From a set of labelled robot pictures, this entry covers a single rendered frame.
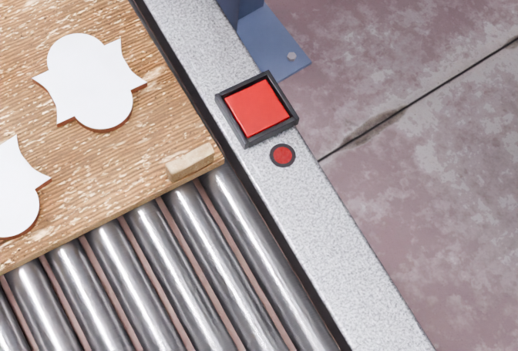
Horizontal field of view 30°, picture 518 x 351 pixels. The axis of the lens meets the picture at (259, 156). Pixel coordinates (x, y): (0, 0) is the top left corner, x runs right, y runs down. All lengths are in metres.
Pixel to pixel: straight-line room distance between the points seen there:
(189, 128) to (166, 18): 0.17
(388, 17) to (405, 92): 0.21
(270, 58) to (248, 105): 1.10
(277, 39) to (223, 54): 1.08
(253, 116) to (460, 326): 1.05
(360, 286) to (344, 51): 1.26
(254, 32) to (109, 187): 1.23
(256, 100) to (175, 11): 0.17
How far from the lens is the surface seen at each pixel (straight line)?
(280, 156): 1.16
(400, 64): 2.32
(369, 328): 1.10
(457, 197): 2.20
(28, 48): 1.21
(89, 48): 1.19
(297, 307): 1.09
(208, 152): 1.11
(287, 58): 2.27
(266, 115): 1.17
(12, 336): 1.10
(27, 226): 1.10
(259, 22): 2.32
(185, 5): 1.26
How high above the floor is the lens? 1.97
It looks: 65 degrees down
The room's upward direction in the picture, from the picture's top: 10 degrees clockwise
